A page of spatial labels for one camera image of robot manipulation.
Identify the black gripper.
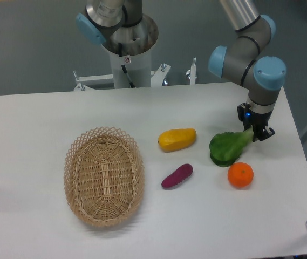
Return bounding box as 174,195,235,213
237,103,275,142

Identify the green bok choy vegetable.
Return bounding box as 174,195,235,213
209,128,254,167

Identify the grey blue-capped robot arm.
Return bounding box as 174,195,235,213
76,1,286,141

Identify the orange tangerine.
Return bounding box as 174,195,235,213
227,162,254,188

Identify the yellow mango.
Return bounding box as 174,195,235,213
158,128,197,152

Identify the purple sweet potato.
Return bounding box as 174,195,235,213
161,163,194,189

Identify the woven wicker basket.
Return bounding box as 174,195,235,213
64,127,145,227

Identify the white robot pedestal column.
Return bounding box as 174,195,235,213
108,50,152,88

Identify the black cable on pedestal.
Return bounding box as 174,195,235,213
118,43,136,88

